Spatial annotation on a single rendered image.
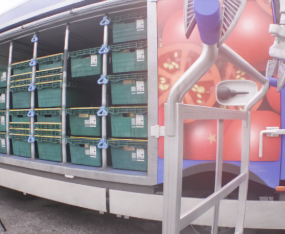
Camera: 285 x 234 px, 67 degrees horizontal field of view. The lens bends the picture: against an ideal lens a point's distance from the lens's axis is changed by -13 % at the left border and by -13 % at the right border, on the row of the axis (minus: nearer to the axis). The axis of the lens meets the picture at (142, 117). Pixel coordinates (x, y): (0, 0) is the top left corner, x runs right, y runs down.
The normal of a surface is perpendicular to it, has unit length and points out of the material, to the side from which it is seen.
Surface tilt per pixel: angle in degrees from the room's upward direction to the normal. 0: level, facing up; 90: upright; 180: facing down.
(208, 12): 90
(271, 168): 90
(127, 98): 98
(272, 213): 90
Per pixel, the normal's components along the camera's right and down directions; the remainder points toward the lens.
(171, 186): -0.62, -0.01
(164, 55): -0.37, -0.01
